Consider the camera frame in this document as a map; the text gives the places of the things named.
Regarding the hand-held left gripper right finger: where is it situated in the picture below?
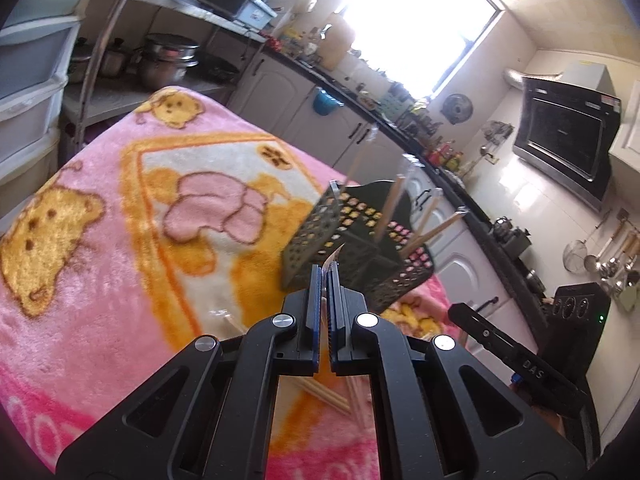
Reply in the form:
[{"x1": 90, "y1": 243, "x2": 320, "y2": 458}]
[{"x1": 327, "y1": 267, "x2": 586, "y2": 480}]

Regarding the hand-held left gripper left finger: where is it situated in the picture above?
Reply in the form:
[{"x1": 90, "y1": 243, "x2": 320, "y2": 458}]
[{"x1": 55, "y1": 264, "x2": 328, "y2": 480}]

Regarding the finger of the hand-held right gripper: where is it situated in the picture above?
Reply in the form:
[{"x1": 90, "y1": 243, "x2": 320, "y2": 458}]
[{"x1": 447, "y1": 302, "x2": 507, "y2": 363}]

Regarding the chopstick pair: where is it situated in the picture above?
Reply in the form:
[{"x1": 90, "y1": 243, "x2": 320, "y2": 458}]
[
  {"x1": 375, "y1": 155, "x2": 418, "y2": 241},
  {"x1": 345, "y1": 127, "x2": 380, "y2": 186},
  {"x1": 320, "y1": 242, "x2": 347, "y2": 361},
  {"x1": 412, "y1": 187, "x2": 443, "y2": 233},
  {"x1": 400, "y1": 207, "x2": 468, "y2": 261}
]

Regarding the dark grey perforated utensil basket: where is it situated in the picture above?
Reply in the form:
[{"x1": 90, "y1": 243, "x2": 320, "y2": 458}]
[{"x1": 280, "y1": 178, "x2": 435, "y2": 313}]

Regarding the steel lidded pitcher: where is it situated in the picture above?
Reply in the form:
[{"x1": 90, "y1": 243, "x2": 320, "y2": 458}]
[{"x1": 507, "y1": 227, "x2": 532, "y2": 256}]

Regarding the small metal kettle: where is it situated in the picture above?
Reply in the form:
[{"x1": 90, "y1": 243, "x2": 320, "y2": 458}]
[{"x1": 492, "y1": 216, "x2": 516, "y2": 243}]

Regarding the hanging steel ladle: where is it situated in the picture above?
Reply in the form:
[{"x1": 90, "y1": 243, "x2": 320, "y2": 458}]
[{"x1": 584, "y1": 220, "x2": 628, "y2": 272}]

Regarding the row of hanging steel spoons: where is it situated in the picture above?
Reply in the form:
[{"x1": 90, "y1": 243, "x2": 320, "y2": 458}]
[{"x1": 597, "y1": 207, "x2": 640, "y2": 311}]

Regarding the row of condiment bottles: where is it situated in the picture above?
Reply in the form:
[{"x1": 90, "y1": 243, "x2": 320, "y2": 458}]
[{"x1": 425, "y1": 137, "x2": 463, "y2": 171}]

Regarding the black dish rack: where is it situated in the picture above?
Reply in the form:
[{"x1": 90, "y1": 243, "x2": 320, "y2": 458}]
[{"x1": 400, "y1": 107, "x2": 446, "y2": 146}]

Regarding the blue hanging plastic bin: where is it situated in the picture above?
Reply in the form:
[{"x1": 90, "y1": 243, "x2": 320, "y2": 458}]
[{"x1": 312, "y1": 87, "x2": 346, "y2": 115}]

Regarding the black range hood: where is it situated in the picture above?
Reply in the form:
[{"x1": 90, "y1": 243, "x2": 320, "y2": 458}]
[{"x1": 502, "y1": 62, "x2": 622, "y2": 211}]

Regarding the pink printed bear blanket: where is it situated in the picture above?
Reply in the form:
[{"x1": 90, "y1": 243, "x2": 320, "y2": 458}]
[{"x1": 0, "y1": 85, "x2": 466, "y2": 480}]

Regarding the teal knife organizer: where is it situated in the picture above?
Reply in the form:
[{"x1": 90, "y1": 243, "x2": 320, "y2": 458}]
[{"x1": 382, "y1": 82, "x2": 416, "y2": 118}]

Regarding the white upper cabinet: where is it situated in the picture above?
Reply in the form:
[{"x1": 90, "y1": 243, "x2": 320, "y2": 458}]
[{"x1": 607, "y1": 50, "x2": 640, "y2": 176}]

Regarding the dark wok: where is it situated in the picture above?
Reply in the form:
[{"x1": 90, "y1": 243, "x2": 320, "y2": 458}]
[{"x1": 197, "y1": 55, "x2": 241, "y2": 83}]

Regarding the beige cutting board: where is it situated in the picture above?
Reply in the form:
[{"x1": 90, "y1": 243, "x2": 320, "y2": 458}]
[{"x1": 317, "y1": 12, "x2": 357, "y2": 71}]

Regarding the metal shelf rack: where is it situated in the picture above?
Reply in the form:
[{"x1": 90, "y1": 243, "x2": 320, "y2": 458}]
[{"x1": 60, "y1": 0, "x2": 266, "y2": 136}]

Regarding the stack of steel pots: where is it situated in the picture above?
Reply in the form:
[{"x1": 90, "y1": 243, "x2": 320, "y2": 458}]
[{"x1": 135, "y1": 33, "x2": 201, "y2": 88}]

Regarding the grey-blue plastic box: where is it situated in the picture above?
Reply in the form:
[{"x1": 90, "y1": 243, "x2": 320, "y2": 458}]
[{"x1": 235, "y1": 0, "x2": 277, "y2": 30}]

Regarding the kitchen window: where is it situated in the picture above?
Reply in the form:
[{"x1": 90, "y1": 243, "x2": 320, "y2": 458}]
[{"x1": 345, "y1": 0, "x2": 506, "y2": 103}]

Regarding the small steel pot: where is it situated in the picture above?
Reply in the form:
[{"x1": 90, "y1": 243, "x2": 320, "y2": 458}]
[{"x1": 100, "y1": 37, "x2": 126, "y2": 76}]

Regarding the pale plastic drawer tower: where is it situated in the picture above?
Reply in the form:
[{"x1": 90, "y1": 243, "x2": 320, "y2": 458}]
[{"x1": 0, "y1": 0, "x2": 83, "y2": 191}]

